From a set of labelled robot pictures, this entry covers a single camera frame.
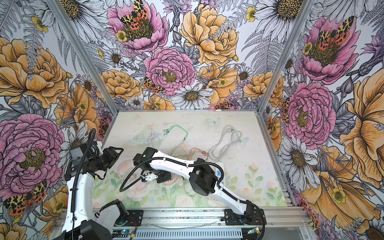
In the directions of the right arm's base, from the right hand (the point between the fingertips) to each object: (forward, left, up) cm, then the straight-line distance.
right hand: (172, 176), depth 82 cm
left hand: (+7, +25, +11) cm, 28 cm away
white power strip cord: (+31, -37, -7) cm, 49 cm away
